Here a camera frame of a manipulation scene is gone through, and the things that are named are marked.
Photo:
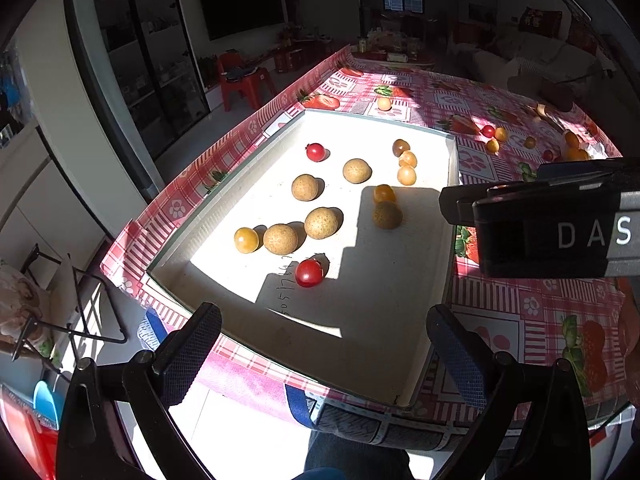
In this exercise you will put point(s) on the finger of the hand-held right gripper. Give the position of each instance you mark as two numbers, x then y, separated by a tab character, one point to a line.
575	171
457	205

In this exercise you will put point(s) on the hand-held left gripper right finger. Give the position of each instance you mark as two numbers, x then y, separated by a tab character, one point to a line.
457	355

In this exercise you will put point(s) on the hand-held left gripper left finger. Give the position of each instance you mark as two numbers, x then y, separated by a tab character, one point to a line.
192	355

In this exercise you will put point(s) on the yellow cherry tomato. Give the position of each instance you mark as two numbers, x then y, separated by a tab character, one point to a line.
384	193
408	159
406	175
246	240
384	104

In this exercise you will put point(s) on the brown longan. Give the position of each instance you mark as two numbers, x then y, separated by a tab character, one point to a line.
357	170
323	223
305	187
387	216
280	239

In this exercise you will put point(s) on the dark small fruit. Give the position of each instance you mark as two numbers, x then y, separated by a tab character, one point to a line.
401	147

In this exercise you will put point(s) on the white shallow box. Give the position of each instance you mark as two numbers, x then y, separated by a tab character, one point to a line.
380	310

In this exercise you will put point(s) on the red cherry tomato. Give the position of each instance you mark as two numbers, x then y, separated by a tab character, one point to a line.
309	273
315	152

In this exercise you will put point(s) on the clear plastic bag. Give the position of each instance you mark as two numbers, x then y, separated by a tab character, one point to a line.
577	149

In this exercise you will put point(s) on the scattered cherry tomatoes group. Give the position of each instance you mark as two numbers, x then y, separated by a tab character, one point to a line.
500	134

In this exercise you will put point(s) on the patterned seat cushion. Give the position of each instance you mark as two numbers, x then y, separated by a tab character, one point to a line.
380	425

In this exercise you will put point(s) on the black metal rack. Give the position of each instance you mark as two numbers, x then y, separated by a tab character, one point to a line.
75	305

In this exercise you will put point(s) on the red printed cushion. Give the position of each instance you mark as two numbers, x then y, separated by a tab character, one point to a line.
540	21
582	37

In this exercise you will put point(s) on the white sofa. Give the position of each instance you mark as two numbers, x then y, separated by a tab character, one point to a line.
530	45

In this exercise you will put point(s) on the person's denim trouser leg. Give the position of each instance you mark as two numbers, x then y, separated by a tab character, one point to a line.
355	457

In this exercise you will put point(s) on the blue plastic stool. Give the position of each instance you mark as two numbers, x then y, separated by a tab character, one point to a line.
47	400

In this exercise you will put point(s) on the cluttered coffee table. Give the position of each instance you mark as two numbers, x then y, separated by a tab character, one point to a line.
395	57

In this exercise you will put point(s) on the floral printed cloth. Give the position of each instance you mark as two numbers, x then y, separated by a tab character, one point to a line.
15	300

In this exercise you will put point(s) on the red plastic bin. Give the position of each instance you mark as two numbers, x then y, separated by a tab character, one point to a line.
25	440

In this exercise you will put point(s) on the red cardboard box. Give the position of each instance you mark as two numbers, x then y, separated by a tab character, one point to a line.
292	59

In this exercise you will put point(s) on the red plastic chair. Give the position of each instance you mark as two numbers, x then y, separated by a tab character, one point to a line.
245	87

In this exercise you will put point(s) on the glass door cabinet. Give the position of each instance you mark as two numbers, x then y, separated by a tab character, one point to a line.
145	60

